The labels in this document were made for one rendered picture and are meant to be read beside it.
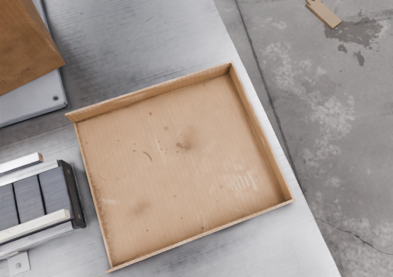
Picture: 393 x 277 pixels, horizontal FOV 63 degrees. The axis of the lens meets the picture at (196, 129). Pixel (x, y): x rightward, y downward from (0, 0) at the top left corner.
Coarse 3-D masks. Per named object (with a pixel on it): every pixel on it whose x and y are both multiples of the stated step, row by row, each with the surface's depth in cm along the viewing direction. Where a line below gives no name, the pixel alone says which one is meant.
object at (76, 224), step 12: (36, 168) 49; (48, 168) 49; (72, 168) 54; (0, 180) 49; (12, 180) 49; (72, 180) 52; (72, 192) 50; (72, 204) 48; (48, 228) 47; (60, 228) 46; (72, 228) 47; (24, 240) 46; (36, 240) 46; (48, 240) 49; (0, 252) 45
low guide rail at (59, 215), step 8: (48, 216) 43; (56, 216) 43; (64, 216) 44; (24, 224) 43; (32, 224) 43; (40, 224) 43; (48, 224) 44; (0, 232) 43; (8, 232) 43; (16, 232) 43; (24, 232) 43; (0, 240) 42
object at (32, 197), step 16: (32, 176) 49; (48, 176) 49; (64, 176) 49; (0, 192) 48; (16, 192) 48; (32, 192) 48; (48, 192) 48; (64, 192) 48; (0, 208) 47; (16, 208) 47; (32, 208) 47; (48, 208) 47; (64, 208) 47; (0, 224) 46; (16, 224) 46
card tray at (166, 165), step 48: (144, 96) 57; (192, 96) 58; (240, 96) 58; (96, 144) 55; (144, 144) 55; (192, 144) 55; (240, 144) 55; (96, 192) 53; (144, 192) 53; (192, 192) 53; (240, 192) 53; (288, 192) 50; (144, 240) 50
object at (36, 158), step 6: (30, 156) 41; (36, 156) 41; (42, 156) 43; (6, 162) 41; (12, 162) 41; (18, 162) 41; (24, 162) 41; (30, 162) 41; (36, 162) 42; (42, 162) 42; (0, 168) 41; (6, 168) 41; (12, 168) 41; (18, 168) 41; (24, 168) 42; (0, 174) 41; (6, 174) 42
